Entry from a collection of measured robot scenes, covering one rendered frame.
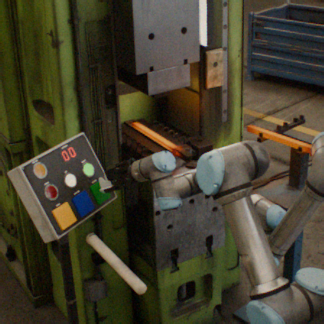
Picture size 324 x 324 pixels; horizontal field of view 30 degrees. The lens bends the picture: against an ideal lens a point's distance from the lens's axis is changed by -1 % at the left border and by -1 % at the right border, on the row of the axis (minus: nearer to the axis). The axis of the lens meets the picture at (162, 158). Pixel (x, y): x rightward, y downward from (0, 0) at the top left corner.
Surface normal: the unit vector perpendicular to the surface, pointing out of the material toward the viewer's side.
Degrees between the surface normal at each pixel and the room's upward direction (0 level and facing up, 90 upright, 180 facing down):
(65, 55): 90
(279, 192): 0
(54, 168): 60
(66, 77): 90
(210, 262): 90
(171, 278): 90
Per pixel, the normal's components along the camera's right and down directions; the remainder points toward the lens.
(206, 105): 0.53, 0.35
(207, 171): -0.89, 0.13
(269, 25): -0.66, 0.33
